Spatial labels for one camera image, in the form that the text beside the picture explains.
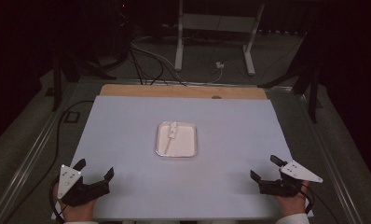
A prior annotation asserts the hand-held gripper black cable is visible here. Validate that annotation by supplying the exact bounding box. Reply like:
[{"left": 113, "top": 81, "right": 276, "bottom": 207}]
[
  {"left": 294, "top": 181, "right": 341, "bottom": 224},
  {"left": 48, "top": 175, "right": 66, "bottom": 224}
]

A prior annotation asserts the bundle of black floor cables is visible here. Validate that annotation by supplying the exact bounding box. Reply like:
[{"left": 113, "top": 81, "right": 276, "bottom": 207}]
[{"left": 128, "top": 43, "right": 187, "bottom": 87}]

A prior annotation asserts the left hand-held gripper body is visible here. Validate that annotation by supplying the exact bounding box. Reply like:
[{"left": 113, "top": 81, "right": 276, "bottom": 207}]
[{"left": 56, "top": 164, "right": 111, "bottom": 208}]

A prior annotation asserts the square floor socket box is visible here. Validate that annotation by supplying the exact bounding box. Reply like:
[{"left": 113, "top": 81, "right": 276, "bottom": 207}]
[{"left": 63, "top": 110, "right": 81, "bottom": 124}]

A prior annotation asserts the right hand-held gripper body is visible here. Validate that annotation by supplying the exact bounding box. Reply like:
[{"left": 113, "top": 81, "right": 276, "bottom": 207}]
[{"left": 258, "top": 159, "right": 324, "bottom": 198}]

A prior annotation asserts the pale blue table mat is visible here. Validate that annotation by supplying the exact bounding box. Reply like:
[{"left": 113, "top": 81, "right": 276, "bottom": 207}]
[{"left": 51, "top": 94, "right": 314, "bottom": 221}]

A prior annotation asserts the person's right hand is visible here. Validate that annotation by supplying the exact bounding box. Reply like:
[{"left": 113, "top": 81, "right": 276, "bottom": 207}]
[{"left": 274, "top": 181, "right": 310, "bottom": 217}]

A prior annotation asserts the metal floor rail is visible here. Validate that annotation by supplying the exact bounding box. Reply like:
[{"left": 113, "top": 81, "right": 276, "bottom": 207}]
[
  {"left": 294, "top": 88, "right": 366, "bottom": 224},
  {"left": 0, "top": 82, "right": 80, "bottom": 224}
]

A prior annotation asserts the white cable with plug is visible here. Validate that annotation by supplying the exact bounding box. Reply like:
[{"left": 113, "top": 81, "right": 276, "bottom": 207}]
[{"left": 131, "top": 36, "right": 226, "bottom": 85}]

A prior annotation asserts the person's left hand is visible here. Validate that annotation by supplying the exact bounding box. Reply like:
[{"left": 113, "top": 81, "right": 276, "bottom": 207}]
[{"left": 52, "top": 184, "right": 98, "bottom": 223}]

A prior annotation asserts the dark equipment rack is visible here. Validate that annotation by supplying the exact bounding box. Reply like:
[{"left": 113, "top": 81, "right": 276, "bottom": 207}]
[{"left": 107, "top": 0, "right": 135, "bottom": 63}]

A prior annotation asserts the white square tray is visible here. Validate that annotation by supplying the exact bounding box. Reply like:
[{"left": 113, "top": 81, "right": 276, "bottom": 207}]
[{"left": 155, "top": 120, "right": 199, "bottom": 159}]

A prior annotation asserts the long black floor cable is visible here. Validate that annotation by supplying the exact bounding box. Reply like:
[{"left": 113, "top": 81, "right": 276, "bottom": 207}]
[{"left": 1, "top": 100, "right": 95, "bottom": 224}]

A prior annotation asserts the left hand-held gripper black cable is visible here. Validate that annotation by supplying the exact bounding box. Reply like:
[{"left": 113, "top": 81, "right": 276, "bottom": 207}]
[{"left": 48, "top": 175, "right": 66, "bottom": 224}]

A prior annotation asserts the right hand-held gripper black cable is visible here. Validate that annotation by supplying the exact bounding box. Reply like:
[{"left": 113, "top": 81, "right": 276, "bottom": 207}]
[{"left": 294, "top": 181, "right": 341, "bottom": 224}]

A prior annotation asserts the black tripod stand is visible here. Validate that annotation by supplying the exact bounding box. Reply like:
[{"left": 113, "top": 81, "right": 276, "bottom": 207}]
[
  {"left": 257, "top": 31, "right": 323, "bottom": 124},
  {"left": 50, "top": 50, "right": 117, "bottom": 112}
]

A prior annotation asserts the white metal stand frame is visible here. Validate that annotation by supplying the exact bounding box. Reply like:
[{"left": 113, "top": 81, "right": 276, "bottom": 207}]
[{"left": 173, "top": 0, "right": 266, "bottom": 77}]

